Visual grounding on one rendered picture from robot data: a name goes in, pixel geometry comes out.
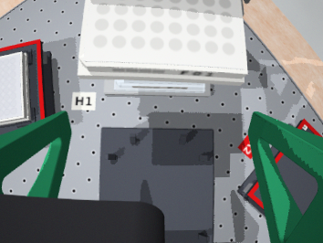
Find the grey perforated base plate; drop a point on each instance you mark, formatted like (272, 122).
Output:
(268, 88)

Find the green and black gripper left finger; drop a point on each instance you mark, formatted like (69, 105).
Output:
(19, 145)

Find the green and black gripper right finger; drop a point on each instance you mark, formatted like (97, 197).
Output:
(284, 220)

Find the red-framed dark grey rectangular nest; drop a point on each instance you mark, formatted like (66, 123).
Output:
(41, 95)

